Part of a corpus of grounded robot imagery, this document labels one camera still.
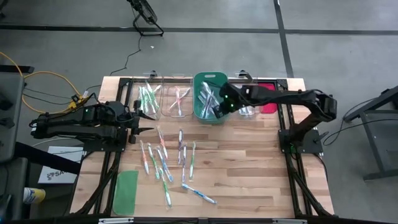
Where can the green plastic bin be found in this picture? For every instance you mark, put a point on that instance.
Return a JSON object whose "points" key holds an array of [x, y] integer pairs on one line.
{"points": [[199, 77]]}

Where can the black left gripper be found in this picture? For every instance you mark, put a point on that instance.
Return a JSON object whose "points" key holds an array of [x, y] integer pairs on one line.
{"points": [[134, 121]]}

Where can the green toothbrush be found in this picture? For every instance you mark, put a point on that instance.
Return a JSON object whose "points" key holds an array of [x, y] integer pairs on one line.
{"points": [[142, 98], [165, 187], [154, 101], [148, 93], [153, 161], [192, 161]]}

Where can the black table clamp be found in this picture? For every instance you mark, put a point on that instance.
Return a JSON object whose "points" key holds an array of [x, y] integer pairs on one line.
{"points": [[152, 74], [245, 74]]}

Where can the black floor fan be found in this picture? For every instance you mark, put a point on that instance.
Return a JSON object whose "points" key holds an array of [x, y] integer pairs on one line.
{"points": [[146, 12]]}

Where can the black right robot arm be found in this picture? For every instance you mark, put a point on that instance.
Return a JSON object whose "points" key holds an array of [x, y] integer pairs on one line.
{"points": [[295, 96]]}

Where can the yellow power connector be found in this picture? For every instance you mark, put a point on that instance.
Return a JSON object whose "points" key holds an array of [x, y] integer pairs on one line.
{"points": [[77, 101]]}

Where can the green bin lid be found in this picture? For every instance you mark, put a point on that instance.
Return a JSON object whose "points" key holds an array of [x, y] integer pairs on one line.
{"points": [[126, 193]]}

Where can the yellow spray can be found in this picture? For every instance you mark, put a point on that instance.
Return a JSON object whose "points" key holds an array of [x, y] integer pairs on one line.
{"points": [[34, 195]]}

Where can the grey metal desk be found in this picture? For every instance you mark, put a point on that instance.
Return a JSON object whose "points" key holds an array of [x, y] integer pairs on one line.
{"points": [[371, 146]]}

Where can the grey equipment cabinet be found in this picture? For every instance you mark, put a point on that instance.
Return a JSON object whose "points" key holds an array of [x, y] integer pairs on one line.
{"points": [[9, 109]]}

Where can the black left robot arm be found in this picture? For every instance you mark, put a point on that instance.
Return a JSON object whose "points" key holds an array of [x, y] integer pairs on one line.
{"points": [[77, 119]]}

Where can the orange toothbrush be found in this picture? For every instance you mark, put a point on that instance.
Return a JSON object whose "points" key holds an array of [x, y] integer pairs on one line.
{"points": [[178, 102], [162, 143], [183, 93], [144, 157]]}

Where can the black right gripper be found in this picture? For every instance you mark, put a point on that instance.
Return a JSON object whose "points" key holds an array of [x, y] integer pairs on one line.
{"points": [[233, 98]]}

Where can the white cardboard box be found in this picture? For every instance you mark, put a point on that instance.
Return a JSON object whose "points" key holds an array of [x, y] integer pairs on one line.
{"points": [[66, 152]]}

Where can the clear plastic bin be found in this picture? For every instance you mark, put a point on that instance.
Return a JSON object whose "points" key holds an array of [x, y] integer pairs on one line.
{"points": [[158, 115], [236, 77], [168, 93]]}

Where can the silver metal bracket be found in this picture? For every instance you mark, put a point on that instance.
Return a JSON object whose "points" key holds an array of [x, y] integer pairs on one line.
{"points": [[289, 221], [116, 220]]}

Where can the black diagonal bar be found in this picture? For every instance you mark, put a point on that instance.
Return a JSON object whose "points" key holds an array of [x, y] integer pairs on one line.
{"points": [[46, 158]]}

